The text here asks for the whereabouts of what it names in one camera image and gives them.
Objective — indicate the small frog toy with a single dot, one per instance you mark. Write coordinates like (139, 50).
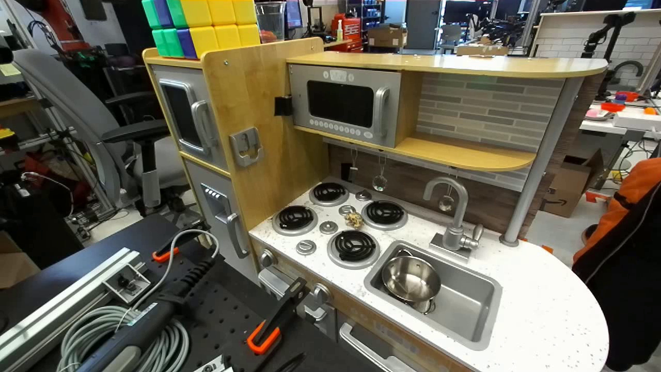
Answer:
(354, 219)

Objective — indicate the wooden toy kitchen unit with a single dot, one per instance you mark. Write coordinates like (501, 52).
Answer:
(393, 188)

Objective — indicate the silver toy microwave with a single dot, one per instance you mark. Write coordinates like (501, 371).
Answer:
(348, 101)

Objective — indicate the stainless steel pot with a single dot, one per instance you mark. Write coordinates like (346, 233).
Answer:
(409, 280)

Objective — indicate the silver toy faucet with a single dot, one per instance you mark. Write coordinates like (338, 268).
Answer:
(452, 238)

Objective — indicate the silver toy oven door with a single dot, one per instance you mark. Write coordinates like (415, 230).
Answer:
(190, 115)

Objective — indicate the grey toy sink basin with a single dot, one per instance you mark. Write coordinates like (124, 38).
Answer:
(464, 309)

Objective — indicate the front left stove burner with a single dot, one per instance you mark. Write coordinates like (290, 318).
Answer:
(294, 219)

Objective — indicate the back right stove burner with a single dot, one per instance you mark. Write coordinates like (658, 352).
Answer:
(385, 216)

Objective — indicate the front right stove burner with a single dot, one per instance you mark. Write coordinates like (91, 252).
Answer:
(354, 249)

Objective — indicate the orange black bar clamp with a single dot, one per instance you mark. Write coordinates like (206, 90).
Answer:
(269, 332)

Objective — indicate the black perforated workbench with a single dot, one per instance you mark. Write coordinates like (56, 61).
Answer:
(220, 311)

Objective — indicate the grey office chair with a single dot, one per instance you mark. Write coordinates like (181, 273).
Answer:
(136, 164)

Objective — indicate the colourful stacked foam blocks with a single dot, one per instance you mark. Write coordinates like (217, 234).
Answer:
(192, 27)

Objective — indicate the cardboard box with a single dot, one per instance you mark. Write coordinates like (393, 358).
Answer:
(568, 182)

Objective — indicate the black handheld tool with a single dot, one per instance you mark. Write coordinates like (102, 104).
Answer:
(154, 339)

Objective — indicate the person in orange jacket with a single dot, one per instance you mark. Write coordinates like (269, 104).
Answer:
(620, 262)

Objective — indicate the aluminium extrusion rail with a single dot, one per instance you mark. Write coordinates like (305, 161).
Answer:
(35, 335)

